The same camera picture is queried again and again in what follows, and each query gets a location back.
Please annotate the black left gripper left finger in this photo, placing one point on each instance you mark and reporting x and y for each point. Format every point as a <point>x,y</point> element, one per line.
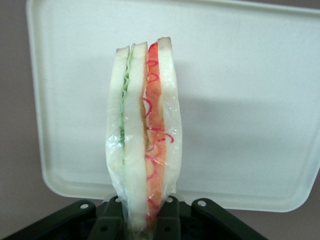
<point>110,225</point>

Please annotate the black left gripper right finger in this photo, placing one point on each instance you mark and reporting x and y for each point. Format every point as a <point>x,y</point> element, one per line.
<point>168,225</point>

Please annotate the plastic sandwich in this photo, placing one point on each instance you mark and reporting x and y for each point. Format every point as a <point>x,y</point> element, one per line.
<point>135,125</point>

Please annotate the cream plastic tray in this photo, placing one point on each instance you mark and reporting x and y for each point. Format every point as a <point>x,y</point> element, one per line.
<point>237,100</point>

